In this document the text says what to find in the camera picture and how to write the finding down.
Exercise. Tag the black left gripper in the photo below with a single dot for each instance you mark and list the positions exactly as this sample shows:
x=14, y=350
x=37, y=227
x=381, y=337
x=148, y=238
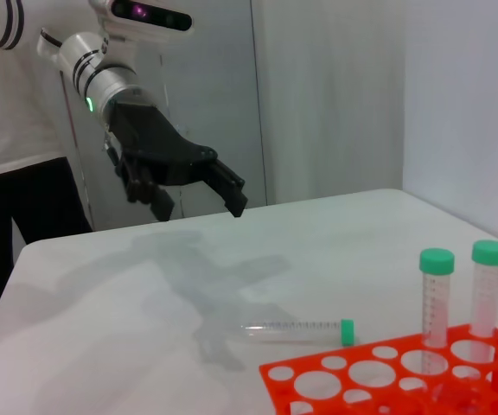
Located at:
x=154, y=138

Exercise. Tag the green capped clear test tube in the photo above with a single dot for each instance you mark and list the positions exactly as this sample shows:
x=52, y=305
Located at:
x=436, y=302
x=292, y=332
x=489, y=294

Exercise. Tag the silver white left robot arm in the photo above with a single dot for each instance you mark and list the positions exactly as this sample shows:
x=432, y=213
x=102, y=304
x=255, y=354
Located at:
x=106, y=82

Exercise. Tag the orange test tube rack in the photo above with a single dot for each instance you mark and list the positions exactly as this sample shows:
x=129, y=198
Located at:
x=361, y=389

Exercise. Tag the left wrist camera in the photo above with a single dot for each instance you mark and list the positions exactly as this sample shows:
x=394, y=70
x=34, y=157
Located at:
x=154, y=15

